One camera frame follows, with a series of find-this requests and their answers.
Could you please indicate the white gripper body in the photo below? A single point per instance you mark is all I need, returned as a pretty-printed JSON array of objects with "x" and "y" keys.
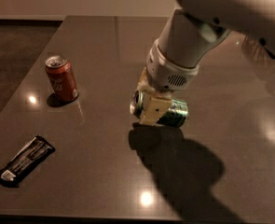
[{"x": 165, "y": 73}]

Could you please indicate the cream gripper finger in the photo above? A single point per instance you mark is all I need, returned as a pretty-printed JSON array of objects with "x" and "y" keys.
[
  {"x": 152, "y": 108},
  {"x": 143, "y": 84}
]

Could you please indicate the green soda can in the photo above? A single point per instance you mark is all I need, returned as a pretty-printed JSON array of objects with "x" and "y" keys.
[{"x": 175, "y": 117}]

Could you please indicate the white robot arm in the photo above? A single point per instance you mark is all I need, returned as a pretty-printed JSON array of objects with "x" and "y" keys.
[{"x": 192, "y": 30}]

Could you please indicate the red cola can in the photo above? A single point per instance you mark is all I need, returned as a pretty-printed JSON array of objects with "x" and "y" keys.
[{"x": 61, "y": 76}]

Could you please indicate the black snack bar wrapper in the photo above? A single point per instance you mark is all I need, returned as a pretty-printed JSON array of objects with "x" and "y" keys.
[{"x": 23, "y": 163}]

